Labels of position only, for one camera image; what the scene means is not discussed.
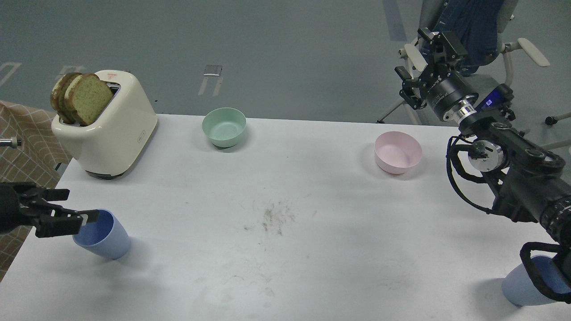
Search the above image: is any cream toaster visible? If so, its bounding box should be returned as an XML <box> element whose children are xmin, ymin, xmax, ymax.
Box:
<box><xmin>51</xmin><ymin>70</ymin><xmax>158</xmax><ymax>180</ymax></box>

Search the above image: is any grey office chair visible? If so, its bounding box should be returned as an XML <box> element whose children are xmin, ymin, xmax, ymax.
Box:
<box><xmin>376</xmin><ymin>0</ymin><xmax>571</xmax><ymax>154</ymax></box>

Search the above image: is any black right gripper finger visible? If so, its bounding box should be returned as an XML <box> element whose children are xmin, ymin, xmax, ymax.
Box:
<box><xmin>418</xmin><ymin>27</ymin><xmax>468</xmax><ymax>67</ymax></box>
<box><xmin>394</xmin><ymin>66</ymin><xmax>426</xmax><ymax>110</ymax></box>

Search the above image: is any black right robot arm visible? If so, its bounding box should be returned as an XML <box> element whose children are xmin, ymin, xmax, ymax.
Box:
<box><xmin>395</xmin><ymin>27</ymin><xmax>570</xmax><ymax>306</ymax></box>

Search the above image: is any green bowl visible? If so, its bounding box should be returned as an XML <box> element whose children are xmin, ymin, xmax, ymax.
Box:
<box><xmin>202</xmin><ymin>107</ymin><xmax>247</xmax><ymax>148</ymax></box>

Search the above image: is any front bread slice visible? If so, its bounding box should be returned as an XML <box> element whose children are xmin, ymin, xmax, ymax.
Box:
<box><xmin>64</xmin><ymin>74</ymin><xmax>114</xmax><ymax>126</ymax></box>

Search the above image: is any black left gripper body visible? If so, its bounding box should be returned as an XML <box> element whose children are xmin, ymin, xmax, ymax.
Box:
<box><xmin>12</xmin><ymin>181</ymin><xmax>54</xmax><ymax>238</ymax></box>

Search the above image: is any brown patterned cloth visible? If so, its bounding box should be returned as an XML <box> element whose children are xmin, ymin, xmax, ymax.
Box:
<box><xmin>0</xmin><ymin>101</ymin><xmax>73</xmax><ymax>281</ymax></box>

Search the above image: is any back bread slice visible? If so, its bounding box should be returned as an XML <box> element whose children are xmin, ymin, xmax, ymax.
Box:
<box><xmin>50</xmin><ymin>72</ymin><xmax>82</xmax><ymax>124</ymax></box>

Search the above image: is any blue cup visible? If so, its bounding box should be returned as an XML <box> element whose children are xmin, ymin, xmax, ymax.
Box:
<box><xmin>501</xmin><ymin>255</ymin><xmax>571</xmax><ymax>306</ymax></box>
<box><xmin>73</xmin><ymin>209</ymin><xmax>131</xmax><ymax>259</ymax></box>

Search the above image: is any bread slice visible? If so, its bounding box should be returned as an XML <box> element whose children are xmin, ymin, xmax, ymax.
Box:
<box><xmin>64</xmin><ymin>74</ymin><xmax>114</xmax><ymax>126</ymax></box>
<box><xmin>50</xmin><ymin>72</ymin><xmax>82</xmax><ymax>124</ymax></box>

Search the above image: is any pink bowl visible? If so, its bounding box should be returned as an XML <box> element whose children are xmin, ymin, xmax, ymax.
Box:
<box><xmin>374</xmin><ymin>131</ymin><xmax>423</xmax><ymax>174</ymax></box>

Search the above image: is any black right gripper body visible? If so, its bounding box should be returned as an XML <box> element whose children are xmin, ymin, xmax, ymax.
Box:
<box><xmin>413</xmin><ymin>49</ymin><xmax>479</xmax><ymax>121</ymax></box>

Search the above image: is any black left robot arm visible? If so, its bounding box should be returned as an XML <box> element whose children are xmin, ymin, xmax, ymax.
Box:
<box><xmin>0</xmin><ymin>181</ymin><xmax>99</xmax><ymax>238</ymax></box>

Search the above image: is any blue denim jacket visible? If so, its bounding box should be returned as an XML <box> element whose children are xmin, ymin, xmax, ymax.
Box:
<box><xmin>419</xmin><ymin>0</ymin><xmax>504</xmax><ymax>76</ymax></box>

